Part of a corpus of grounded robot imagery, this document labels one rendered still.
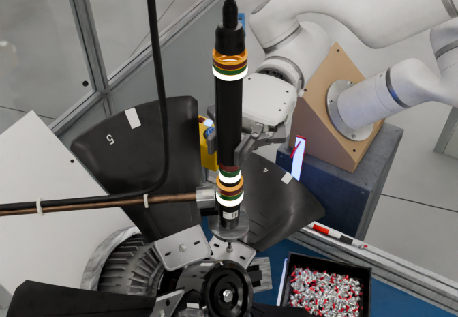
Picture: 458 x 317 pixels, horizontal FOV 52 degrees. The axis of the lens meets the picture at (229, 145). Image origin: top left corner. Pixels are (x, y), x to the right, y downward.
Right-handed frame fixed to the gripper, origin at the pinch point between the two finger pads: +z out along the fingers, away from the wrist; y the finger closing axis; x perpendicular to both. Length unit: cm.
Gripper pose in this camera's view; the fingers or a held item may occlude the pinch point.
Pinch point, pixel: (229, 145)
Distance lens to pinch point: 69.7
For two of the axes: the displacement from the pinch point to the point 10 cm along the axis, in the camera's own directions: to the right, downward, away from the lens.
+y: -8.8, -3.5, 3.4
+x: 0.0, -7.0, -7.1
